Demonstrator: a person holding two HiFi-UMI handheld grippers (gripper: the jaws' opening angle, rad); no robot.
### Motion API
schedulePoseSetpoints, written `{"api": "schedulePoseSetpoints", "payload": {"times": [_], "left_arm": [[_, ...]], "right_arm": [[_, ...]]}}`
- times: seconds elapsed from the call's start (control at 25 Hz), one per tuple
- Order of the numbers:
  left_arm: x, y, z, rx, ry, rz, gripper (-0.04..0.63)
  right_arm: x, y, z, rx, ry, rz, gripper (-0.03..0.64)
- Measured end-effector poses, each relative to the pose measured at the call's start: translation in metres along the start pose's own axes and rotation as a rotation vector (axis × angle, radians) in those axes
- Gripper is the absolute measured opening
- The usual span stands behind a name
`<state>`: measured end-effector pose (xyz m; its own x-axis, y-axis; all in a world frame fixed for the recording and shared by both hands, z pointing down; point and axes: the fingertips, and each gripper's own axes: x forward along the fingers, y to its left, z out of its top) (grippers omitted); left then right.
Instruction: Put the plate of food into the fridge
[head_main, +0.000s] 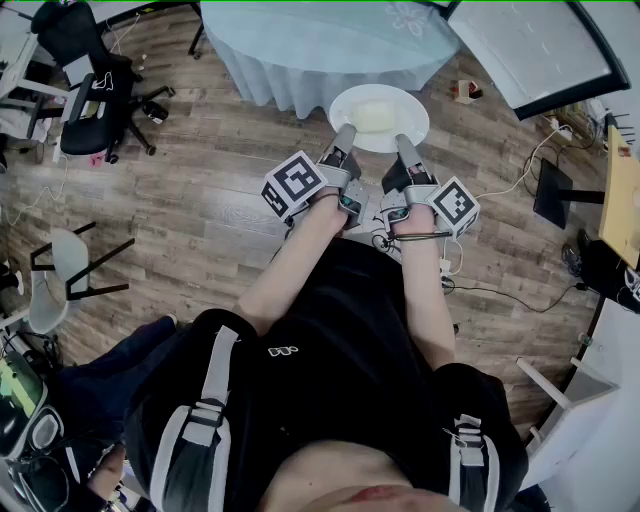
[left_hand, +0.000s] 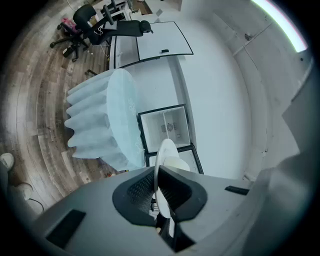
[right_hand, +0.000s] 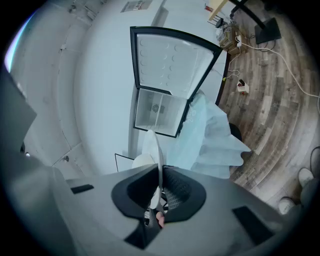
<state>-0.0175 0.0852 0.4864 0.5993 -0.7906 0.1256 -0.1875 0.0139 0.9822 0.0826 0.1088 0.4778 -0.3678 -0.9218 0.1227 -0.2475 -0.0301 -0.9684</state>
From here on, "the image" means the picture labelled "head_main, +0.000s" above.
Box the black flat stand base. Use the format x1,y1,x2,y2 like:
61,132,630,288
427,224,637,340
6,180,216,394
532,157,607,230

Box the person's chin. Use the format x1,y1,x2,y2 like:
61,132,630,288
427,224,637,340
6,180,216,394
259,442,466,512

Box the round table with blue cloth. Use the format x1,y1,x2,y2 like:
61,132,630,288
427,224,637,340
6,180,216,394
199,0,461,120

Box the black floor cable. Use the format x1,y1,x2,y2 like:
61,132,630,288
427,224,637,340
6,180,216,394
442,277,589,314

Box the black framed white panel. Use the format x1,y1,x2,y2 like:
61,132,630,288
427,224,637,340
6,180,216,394
446,0,632,121

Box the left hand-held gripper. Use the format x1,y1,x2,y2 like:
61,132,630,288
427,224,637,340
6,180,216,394
260,123,370,230

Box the white floor cable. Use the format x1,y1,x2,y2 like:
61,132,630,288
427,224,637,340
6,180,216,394
472,124,574,201

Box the person's left forearm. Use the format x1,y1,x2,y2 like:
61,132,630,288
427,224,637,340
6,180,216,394
237,192,351,339

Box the white desk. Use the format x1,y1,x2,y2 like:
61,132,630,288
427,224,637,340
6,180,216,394
0,0,71,101

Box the grey black headset device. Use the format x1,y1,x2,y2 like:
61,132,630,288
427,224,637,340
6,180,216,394
0,349,66,461

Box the white chair with black legs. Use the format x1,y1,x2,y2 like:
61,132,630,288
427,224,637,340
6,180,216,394
27,222,136,335

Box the small wooden box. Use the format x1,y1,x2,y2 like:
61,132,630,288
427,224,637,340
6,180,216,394
452,79,484,105

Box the pale square food block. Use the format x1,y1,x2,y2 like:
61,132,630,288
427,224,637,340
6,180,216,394
352,99,396,134

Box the yellow wooden board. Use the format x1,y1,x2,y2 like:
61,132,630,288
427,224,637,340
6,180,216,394
598,124,640,271

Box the black office chair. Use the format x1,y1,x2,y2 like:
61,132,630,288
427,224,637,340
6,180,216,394
30,0,176,164

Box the grey harness strap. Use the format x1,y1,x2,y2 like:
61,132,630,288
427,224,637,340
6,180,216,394
149,324,241,512
442,413,501,512

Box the black shoes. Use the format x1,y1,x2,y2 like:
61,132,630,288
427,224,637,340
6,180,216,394
560,228,594,279

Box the person's right forearm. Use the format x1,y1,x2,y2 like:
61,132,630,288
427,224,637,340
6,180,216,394
392,204,457,374

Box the black bag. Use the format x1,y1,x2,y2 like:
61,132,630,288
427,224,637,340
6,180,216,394
579,239,640,314

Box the person's black shirt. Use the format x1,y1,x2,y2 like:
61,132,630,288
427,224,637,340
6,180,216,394
122,237,530,512

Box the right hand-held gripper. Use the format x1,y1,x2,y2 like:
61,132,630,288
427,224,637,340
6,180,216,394
380,133,481,242

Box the white plate of food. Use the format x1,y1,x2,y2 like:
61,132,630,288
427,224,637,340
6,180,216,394
328,83,431,154

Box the thin white cable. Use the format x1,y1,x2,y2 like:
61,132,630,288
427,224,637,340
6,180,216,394
0,152,71,226

